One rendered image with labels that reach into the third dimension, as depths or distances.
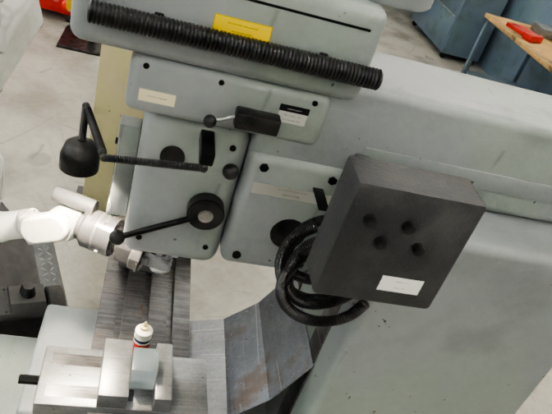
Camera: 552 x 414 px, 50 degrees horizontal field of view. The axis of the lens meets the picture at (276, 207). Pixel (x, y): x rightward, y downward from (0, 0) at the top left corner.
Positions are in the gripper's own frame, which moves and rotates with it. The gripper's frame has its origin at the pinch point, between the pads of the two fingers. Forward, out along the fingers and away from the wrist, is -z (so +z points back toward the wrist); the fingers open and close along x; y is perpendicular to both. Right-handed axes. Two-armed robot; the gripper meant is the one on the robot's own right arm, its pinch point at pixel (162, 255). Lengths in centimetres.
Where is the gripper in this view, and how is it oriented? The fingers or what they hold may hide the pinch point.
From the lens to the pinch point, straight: 134.1
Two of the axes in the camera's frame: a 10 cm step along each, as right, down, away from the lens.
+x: 2.2, -4.9, 8.4
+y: -2.8, 7.9, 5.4
